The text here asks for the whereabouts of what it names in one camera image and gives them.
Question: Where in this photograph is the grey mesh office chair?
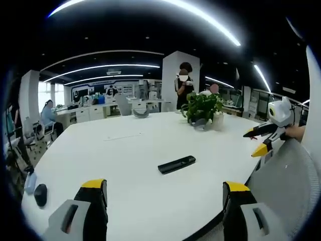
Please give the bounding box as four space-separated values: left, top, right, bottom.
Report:
180 137 320 241

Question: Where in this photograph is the person's right hand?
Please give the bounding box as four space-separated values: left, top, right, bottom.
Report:
284 125 307 144

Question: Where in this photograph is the green potted plant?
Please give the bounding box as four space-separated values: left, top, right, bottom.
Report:
181 91 224 125

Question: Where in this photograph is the white office chair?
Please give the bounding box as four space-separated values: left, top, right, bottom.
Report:
24 120 55 151

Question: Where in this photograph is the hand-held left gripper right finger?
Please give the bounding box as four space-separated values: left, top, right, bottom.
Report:
222 181 289 241

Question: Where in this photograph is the white pillar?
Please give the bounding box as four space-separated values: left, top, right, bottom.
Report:
160 51 201 113

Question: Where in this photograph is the white plant pot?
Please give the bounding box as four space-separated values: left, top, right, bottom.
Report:
212 112 224 132

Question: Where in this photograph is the light blue bottle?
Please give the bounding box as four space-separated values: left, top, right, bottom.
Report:
24 171 38 195

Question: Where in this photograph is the black remote control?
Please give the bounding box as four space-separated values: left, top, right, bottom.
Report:
157 155 197 174

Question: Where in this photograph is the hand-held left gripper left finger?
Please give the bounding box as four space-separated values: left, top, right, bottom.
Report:
41 178 109 241

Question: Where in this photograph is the white desk row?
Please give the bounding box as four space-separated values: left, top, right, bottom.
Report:
56 96 166 124

